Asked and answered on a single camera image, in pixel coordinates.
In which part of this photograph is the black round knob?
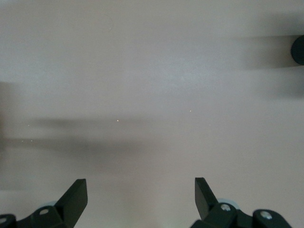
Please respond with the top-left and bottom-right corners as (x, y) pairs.
(291, 35), (304, 66)

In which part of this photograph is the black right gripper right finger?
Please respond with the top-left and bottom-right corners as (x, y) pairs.
(191, 177), (292, 228)

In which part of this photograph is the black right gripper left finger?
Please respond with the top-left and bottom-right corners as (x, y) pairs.
(0, 179), (88, 228)

